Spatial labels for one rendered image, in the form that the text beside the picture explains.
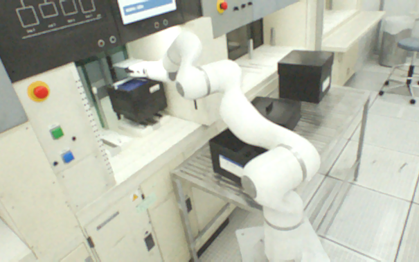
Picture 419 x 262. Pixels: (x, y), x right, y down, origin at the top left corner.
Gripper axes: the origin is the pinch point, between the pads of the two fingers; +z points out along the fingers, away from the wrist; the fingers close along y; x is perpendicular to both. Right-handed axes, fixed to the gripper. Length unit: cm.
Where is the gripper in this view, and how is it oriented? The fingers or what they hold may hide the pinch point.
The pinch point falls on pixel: (129, 66)
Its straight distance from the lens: 163.0
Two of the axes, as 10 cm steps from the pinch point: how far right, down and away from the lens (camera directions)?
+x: -1.1, -8.7, -4.9
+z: -7.8, -2.2, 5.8
